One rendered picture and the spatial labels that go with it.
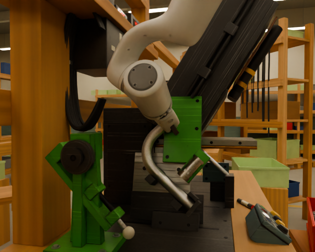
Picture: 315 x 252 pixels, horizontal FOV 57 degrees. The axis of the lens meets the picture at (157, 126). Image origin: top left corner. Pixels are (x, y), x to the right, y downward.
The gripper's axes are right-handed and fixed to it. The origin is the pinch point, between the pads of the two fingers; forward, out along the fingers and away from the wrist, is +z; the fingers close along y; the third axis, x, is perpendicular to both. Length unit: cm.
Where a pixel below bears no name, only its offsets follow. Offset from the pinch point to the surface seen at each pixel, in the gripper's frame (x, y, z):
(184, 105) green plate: -8.7, 0.8, 2.1
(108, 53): -1.2, 24.6, -10.8
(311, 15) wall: -633, 191, 736
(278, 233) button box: -0.8, -41.7, -5.1
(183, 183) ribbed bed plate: 7.9, -16.2, 5.1
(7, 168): 228, 276, 402
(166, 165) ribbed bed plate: 8.2, -8.7, 5.6
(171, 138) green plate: 1.3, -4.1, 2.9
